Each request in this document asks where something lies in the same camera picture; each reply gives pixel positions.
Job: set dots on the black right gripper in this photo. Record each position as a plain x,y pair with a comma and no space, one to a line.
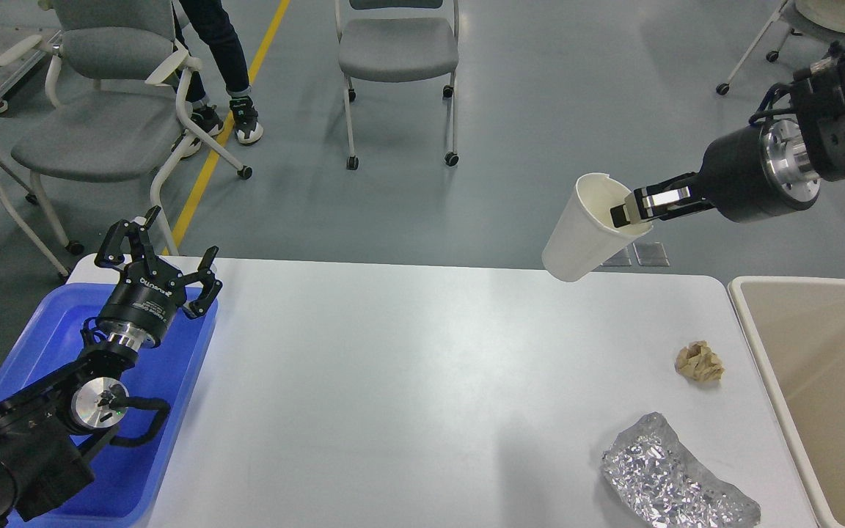
752,174

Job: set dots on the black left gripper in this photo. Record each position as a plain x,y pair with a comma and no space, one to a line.
147,298

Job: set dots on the white paper cup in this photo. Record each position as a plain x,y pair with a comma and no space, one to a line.
585,235

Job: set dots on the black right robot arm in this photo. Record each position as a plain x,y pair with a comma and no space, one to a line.
815,99

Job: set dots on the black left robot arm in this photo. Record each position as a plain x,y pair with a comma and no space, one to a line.
51,430

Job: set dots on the metal floor plate right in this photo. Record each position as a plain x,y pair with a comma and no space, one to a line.
651,255

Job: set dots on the metal floor plate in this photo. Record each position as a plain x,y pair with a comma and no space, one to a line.
621,258
651,255

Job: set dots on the metal floor plate left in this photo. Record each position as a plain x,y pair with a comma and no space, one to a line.
621,258

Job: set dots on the crumpled brown paper ball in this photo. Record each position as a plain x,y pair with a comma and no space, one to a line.
698,362

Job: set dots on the grey chair with armrests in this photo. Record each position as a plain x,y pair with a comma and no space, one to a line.
117,82

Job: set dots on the beige plastic bin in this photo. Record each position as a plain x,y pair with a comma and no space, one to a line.
795,328

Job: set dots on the grey chair right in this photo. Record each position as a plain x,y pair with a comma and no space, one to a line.
821,20

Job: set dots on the standing person legs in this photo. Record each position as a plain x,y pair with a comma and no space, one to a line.
213,25

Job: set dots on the crumpled aluminium foil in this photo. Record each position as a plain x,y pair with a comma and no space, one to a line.
664,485

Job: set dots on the grey chair centre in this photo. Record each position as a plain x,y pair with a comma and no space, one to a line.
396,51

